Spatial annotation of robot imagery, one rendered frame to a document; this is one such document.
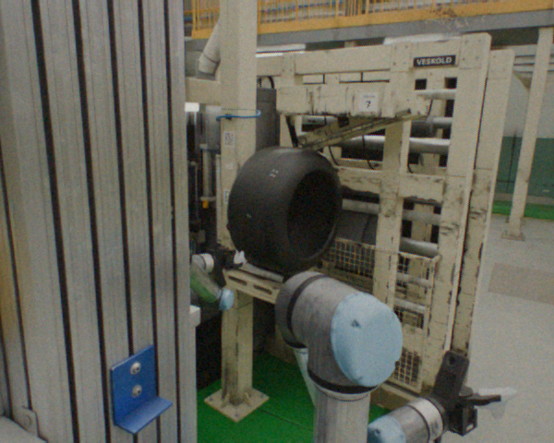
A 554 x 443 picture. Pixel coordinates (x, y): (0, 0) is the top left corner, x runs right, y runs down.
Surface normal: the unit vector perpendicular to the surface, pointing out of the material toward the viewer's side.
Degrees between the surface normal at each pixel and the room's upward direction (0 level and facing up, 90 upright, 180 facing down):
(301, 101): 90
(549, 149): 90
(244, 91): 90
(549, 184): 90
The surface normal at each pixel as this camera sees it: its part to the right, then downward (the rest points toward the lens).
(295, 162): 0.33, -0.47
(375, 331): 0.57, 0.07
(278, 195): 0.12, -0.11
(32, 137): 0.87, 0.14
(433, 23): -0.49, 0.18
